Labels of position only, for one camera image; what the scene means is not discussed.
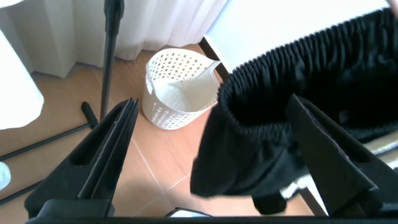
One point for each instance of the black garment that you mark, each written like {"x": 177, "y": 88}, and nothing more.
{"x": 264, "y": 124}

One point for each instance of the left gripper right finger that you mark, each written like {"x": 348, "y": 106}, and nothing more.
{"x": 342, "y": 174}

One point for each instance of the white laundry basket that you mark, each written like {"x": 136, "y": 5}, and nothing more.
{"x": 186, "y": 93}

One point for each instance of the beige curtain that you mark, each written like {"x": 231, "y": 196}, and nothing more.
{"x": 171, "y": 21}

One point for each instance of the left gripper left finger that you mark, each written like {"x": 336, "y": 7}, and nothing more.
{"x": 81, "y": 180}

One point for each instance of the white printed t-shirt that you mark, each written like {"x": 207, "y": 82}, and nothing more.
{"x": 18, "y": 93}

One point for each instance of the black clothes rack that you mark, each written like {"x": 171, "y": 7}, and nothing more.
{"x": 109, "y": 62}

